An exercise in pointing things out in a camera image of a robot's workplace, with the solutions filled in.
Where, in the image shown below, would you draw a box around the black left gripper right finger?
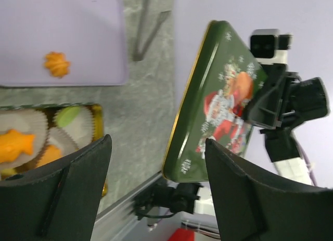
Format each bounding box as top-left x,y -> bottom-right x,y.
205,139 -> 332,241

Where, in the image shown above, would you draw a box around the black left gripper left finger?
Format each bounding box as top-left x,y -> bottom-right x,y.
1,135 -> 112,241

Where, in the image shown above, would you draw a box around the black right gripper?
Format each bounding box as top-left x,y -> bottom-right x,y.
243,65 -> 329,130

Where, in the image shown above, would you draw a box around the orange maple leaf cookie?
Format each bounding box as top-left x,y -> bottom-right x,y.
36,145 -> 62,168

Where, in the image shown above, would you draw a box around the gold tin lid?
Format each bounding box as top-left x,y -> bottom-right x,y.
162,20 -> 266,183

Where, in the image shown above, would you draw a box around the orange fish cookie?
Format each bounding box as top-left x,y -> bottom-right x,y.
1,129 -> 35,163

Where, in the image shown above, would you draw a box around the green round cookie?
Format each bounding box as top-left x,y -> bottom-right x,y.
54,106 -> 81,128

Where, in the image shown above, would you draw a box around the metal tongs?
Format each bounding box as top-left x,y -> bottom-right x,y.
132,0 -> 171,62

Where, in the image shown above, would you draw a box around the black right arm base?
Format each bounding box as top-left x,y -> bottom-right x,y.
134,182 -> 202,220

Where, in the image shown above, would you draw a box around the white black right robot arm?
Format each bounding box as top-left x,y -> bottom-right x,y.
242,64 -> 329,185

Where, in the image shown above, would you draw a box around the white paper cup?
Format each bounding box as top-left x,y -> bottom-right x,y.
55,106 -> 95,148
1,109 -> 48,170
35,127 -> 78,167

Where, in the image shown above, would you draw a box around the gold green cookie tin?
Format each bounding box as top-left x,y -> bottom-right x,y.
0,103 -> 109,197

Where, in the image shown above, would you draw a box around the orange flower cookie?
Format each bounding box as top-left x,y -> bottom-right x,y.
44,52 -> 71,79

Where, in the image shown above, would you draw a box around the lavender plastic tray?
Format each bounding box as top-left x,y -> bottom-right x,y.
1,0 -> 129,87

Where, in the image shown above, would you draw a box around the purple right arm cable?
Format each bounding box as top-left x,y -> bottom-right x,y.
295,138 -> 319,187

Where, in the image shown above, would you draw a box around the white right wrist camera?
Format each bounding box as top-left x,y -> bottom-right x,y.
250,29 -> 293,65

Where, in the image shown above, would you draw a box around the aluminium frame rail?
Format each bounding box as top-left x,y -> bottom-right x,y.
91,172 -> 162,241

